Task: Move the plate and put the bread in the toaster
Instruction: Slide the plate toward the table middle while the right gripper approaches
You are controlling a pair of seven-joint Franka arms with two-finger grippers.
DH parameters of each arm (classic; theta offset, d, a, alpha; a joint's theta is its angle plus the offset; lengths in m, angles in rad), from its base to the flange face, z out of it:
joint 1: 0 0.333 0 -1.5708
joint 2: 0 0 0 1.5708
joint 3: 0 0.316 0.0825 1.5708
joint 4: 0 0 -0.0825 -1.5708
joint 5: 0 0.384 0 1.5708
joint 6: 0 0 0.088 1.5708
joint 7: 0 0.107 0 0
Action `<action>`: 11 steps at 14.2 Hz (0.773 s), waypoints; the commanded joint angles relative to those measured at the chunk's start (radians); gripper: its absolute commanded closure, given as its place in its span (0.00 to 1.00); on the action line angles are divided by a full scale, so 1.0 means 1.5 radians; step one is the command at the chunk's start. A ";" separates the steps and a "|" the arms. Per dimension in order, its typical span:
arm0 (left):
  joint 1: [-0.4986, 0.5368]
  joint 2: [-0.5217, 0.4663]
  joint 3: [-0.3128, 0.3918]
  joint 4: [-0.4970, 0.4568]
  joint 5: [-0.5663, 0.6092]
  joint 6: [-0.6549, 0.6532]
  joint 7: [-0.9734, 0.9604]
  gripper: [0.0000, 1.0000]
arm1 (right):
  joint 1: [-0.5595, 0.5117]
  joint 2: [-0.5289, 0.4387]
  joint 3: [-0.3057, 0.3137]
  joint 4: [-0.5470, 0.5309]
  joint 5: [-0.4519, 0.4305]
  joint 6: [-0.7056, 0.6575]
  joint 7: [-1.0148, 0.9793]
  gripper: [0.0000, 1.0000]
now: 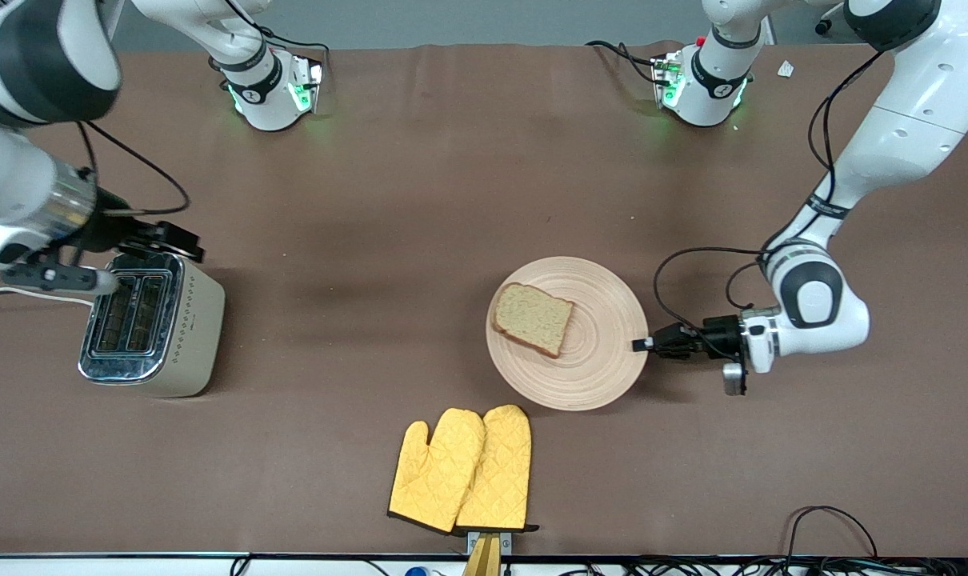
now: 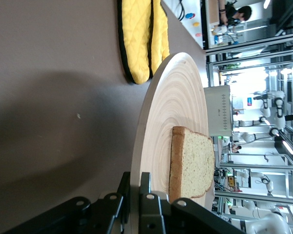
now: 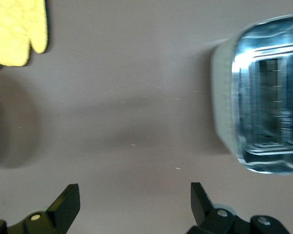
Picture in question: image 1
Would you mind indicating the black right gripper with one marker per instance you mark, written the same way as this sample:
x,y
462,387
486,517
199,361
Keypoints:
x,y
113,230

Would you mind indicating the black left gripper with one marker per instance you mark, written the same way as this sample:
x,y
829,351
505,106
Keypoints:
x,y
718,331

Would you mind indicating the round wooden plate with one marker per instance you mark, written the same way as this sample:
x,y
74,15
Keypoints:
x,y
596,360

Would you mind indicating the brown bread slice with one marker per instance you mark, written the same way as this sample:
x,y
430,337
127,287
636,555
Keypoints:
x,y
532,318

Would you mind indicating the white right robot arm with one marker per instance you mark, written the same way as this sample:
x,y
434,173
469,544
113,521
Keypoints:
x,y
20,176

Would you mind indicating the cream chrome two-slot toaster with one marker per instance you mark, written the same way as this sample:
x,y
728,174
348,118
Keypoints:
x,y
196,336

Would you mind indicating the yellow quilted oven mitt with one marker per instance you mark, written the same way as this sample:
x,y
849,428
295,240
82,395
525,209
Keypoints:
x,y
436,472
504,472

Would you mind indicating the brown table cover sheet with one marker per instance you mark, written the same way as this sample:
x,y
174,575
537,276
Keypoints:
x,y
484,200

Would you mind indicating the small white paper scrap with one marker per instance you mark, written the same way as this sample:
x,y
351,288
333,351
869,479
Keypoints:
x,y
786,69

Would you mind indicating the black office chair wheel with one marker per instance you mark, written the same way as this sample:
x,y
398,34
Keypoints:
x,y
823,26

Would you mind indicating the small grey metal bracket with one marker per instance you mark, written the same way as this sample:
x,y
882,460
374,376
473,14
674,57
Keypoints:
x,y
506,542

